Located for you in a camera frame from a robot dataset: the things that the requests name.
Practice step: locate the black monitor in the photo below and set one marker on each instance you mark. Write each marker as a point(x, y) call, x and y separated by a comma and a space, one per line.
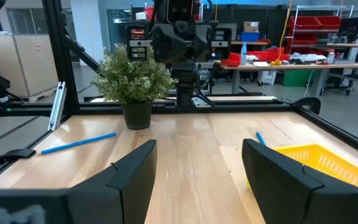
point(351, 29)

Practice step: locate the green potted plant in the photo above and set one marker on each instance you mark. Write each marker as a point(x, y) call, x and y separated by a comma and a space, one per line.
point(135, 77)

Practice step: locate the silver aluminium bar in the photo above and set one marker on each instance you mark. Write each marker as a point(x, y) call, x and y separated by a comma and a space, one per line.
point(56, 105)

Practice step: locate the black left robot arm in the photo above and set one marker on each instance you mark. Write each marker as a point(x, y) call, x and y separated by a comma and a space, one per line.
point(183, 84)

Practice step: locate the white machine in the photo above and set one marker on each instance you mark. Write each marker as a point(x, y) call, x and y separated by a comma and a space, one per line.
point(308, 58)

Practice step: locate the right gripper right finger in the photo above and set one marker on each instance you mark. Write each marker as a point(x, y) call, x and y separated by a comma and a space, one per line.
point(275, 180)

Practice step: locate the black aluminium table frame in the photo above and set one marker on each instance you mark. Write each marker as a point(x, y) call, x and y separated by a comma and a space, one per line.
point(61, 62)

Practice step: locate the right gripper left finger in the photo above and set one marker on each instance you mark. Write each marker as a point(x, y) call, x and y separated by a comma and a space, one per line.
point(135, 174)

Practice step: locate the black frame corner bracket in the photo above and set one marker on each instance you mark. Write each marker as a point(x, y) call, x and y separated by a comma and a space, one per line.
point(309, 102)
point(15, 154)

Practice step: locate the wooden work table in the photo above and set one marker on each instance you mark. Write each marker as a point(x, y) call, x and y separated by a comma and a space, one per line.
point(291, 66)

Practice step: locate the yellow plastic basket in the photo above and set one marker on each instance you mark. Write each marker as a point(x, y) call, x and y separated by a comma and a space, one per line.
point(337, 165)

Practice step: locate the green box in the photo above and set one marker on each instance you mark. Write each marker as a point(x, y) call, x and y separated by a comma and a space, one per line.
point(297, 78)

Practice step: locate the blue box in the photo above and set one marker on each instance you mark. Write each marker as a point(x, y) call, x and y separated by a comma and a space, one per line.
point(249, 36)

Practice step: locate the beige wooden crate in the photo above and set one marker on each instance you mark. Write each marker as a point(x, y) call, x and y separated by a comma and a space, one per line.
point(26, 65)

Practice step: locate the cardboard box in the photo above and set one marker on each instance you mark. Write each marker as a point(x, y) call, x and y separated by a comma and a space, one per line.
point(251, 26)

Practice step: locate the metal shelf rack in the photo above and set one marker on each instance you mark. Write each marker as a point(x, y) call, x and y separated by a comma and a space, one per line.
point(294, 31)

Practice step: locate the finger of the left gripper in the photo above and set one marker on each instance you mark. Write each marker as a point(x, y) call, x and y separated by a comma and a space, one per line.
point(204, 43)
point(166, 43)

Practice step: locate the blue pen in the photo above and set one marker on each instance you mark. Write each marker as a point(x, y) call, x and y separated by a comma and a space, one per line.
point(260, 138)
point(78, 143)

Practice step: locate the red storage bin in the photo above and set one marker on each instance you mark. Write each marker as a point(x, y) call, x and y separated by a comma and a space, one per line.
point(267, 55)
point(301, 40)
point(329, 22)
point(304, 22)
point(231, 59)

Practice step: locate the white column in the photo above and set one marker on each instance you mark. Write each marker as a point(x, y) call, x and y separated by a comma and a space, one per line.
point(87, 31)

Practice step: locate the clear plastic bottle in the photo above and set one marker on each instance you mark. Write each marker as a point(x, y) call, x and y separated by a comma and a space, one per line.
point(243, 54)

